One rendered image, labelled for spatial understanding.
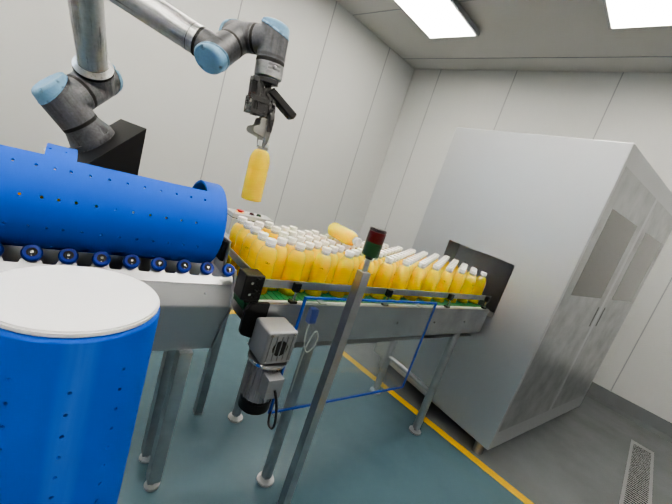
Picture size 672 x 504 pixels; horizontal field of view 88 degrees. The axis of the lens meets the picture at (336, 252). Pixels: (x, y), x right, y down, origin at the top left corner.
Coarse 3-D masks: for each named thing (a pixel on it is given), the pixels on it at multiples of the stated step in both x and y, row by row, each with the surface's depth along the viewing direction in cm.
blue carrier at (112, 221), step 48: (0, 144) 81; (48, 144) 91; (0, 192) 79; (48, 192) 84; (96, 192) 91; (144, 192) 98; (192, 192) 108; (0, 240) 86; (48, 240) 90; (96, 240) 95; (144, 240) 101; (192, 240) 108
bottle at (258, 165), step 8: (256, 152) 117; (264, 152) 117; (256, 160) 116; (264, 160) 117; (248, 168) 118; (256, 168) 117; (264, 168) 118; (248, 176) 118; (256, 176) 118; (264, 176) 119; (248, 184) 118; (256, 184) 118; (264, 184) 121; (248, 192) 119; (256, 192) 119; (256, 200) 120
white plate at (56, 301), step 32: (0, 288) 58; (32, 288) 61; (64, 288) 64; (96, 288) 68; (128, 288) 72; (0, 320) 51; (32, 320) 53; (64, 320) 56; (96, 320) 58; (128, 320) 61
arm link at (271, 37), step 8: (256, 24) 108; (264, 24) 106; (272, 24) 105; (280, 24) 106; (256, 32) 107; (264, 32) 106; (272, 32) 106; (280, 32) 106; (288, 32) 109; (256, 40) 108; (264, 40) 107; (272, 40) 106; (280, 40) 107; (288, 40) 110; (256, 48) 109; (264, 48) 107; (272, 48) 107; (280, 48) 108; (256, 56) 110; (264, 56) 107; (272, 56) 107; (280, 56) 109; (280, 64) 110
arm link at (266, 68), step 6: (258, 60) 109; (264, 60) 108; (258, 66) 109; (264, 66) 108; (270, 66) 108; (276, 66) 108; (282, 66) 111; (258, 72) 109; (264, 72) 108; (270, 72) 109; (276, 72) 109; (282, 72) 112; (276, 78) 110
